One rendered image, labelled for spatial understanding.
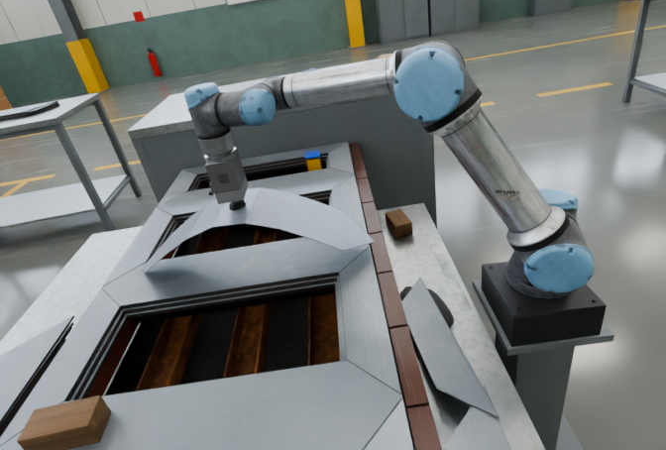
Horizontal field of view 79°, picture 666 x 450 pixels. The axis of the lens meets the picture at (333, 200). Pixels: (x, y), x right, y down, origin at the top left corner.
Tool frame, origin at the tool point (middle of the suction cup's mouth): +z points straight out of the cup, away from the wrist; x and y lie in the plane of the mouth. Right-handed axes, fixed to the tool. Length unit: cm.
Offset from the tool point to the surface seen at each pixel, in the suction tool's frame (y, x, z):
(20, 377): 23, -55, 21
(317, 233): 7.9, 19.1, 5.9
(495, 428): 47, 47, 29
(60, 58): -897, -550, 16
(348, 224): -0.5, 26.9, 10.2
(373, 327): 30.9, 28.3, 15.9
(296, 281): 11.3, 11.8, 16.6
